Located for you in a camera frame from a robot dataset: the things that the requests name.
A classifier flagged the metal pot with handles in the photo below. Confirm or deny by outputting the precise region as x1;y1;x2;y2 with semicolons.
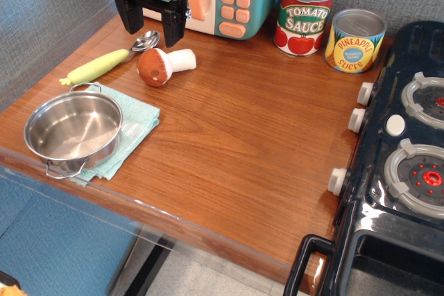
24;82;123;180

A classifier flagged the light blue folded cloth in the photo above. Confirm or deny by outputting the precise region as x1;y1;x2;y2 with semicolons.
72;82;160;186

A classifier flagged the plush brown mushroom toy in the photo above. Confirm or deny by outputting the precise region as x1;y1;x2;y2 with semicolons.
137;48;197;87

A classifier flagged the tomato sauce can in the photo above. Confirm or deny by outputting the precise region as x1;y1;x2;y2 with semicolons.
274;0;334;56

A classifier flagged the pineapple slices can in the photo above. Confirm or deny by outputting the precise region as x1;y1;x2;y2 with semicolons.
325;8;387;73

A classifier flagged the black toy stove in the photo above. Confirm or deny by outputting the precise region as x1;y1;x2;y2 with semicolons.
284;21;443;295

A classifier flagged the spoon with green handle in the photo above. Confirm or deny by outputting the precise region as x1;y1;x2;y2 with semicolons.
59;31;160;86

